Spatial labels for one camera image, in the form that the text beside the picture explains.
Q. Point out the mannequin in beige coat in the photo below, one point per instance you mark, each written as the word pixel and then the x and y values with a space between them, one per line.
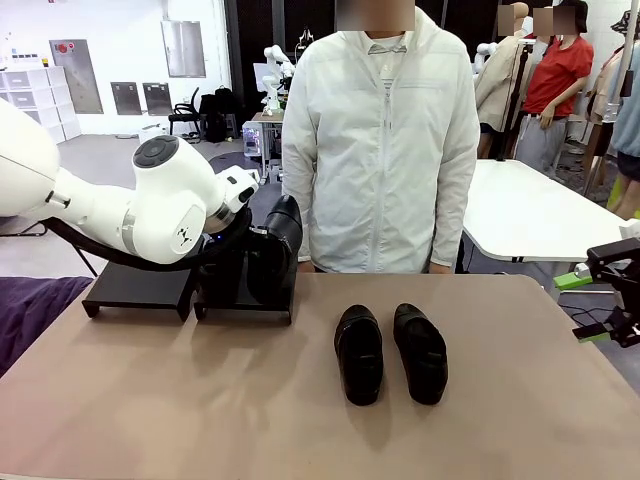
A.
pixel 497 85

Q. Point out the mannequin in beige dress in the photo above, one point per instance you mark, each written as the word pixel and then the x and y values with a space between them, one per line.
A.
pixel 602 90

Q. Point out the person's right forearm white sleeve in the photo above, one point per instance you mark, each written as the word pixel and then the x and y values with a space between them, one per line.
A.
pixel 297 215

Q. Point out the white drawer cabinet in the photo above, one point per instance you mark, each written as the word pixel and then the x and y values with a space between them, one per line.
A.
pixel 45 100

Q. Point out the black shoe stand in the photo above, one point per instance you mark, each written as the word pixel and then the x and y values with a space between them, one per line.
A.
pixel 250 307
pixel 135 287

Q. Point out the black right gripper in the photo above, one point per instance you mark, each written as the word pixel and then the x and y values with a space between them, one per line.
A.
pixel 620 265

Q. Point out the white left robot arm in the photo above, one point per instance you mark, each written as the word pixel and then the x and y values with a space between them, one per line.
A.
pixel 165 200

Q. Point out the light blue hanging garment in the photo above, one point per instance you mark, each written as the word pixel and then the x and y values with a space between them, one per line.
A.
pixel 630 115

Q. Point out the silver clothes rack pole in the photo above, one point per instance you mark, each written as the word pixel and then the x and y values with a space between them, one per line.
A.
pixel 620 85

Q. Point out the small wooden desk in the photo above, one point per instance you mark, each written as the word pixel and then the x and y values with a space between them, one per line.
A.
pixel 265 117

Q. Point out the person's left forearm white sleeve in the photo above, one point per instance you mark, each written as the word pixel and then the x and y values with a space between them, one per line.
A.
pixel 452 220

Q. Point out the computer case with lights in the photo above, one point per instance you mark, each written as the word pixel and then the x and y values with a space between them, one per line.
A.
pixel 254 140

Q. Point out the black hat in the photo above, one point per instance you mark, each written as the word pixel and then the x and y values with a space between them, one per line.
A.
pixel 627 22

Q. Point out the grey wall panel red sign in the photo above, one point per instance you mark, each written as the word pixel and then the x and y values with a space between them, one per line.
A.
pixel 77 75

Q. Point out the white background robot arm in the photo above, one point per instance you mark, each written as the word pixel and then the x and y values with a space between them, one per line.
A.
pixel 485 50
pixel 275 55

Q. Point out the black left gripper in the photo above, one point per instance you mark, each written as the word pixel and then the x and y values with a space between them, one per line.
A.
pixel 235 255

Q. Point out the black camera tripod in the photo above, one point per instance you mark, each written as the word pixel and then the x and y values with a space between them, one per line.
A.
pixel 517 90

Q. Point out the white desk table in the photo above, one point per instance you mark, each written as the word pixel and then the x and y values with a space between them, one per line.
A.
pixel 525 215

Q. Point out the small metal wall panel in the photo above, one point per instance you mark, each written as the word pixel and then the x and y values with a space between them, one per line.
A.
pixel 157 99
pixel 126 99

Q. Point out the purple cloth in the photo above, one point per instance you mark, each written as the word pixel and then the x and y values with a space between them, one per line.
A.
pixel 35 310

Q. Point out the person in white jacket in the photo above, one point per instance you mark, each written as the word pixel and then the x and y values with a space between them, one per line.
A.
pixel 380 150

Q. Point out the black office chair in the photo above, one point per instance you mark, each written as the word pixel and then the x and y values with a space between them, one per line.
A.
pixel 184 112

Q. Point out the tall metal wall panel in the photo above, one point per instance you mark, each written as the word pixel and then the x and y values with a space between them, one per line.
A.
pixel 183 50

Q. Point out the dark grey floor mat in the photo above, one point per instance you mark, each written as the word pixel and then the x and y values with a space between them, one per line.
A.
pixel 235 161

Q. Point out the white air purifier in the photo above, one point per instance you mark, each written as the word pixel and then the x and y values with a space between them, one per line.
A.
pixel 152 131

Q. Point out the mannequin in red shirt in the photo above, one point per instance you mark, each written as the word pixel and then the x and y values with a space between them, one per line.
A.
pixel 557 75

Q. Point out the black backpack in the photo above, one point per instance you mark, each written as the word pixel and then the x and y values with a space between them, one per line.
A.
pixel 217 115

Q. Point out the black slanted pole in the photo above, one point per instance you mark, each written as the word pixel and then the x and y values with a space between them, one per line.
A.
pixel 86 260

